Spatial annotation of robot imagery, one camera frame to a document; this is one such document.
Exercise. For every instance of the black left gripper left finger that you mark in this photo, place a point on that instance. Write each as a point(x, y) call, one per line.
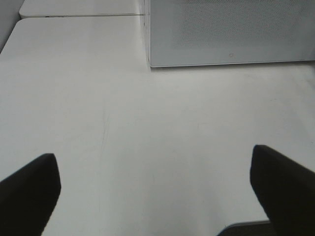
point(28, 197)

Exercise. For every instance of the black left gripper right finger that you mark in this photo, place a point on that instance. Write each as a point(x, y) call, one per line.
point(286, 191)

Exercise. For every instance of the white microwave door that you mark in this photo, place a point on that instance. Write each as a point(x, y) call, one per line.
point(211, 32)

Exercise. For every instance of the white back table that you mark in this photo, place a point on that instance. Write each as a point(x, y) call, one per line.
point(80, 8)

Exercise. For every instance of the white microwave oven body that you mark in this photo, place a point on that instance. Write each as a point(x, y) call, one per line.
point(147, 27)

